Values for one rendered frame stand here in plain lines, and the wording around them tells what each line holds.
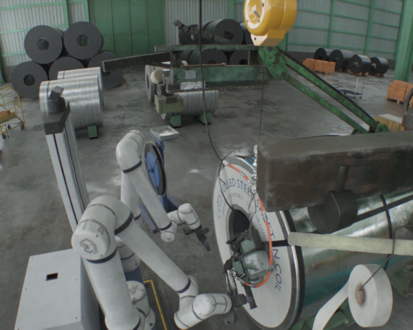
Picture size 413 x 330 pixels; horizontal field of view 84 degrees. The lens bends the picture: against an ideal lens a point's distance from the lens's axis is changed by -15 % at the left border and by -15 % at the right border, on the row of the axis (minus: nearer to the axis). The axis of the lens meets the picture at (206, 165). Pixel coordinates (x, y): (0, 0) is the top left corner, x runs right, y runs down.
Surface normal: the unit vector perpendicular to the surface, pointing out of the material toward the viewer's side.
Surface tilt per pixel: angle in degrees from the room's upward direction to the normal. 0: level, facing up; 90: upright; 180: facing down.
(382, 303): 55
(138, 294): 8
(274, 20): 115
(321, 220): 90
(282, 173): 90
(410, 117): 90
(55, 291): 0
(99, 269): 90
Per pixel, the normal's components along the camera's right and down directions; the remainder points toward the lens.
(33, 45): 0.34, 0.42
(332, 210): -0.94, 0.15
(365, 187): 0.10, 0.44
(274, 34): 0.31, 0.74
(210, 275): 0.00, -0.90
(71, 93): 0.28, -0.15
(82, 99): 0.32, 0.11
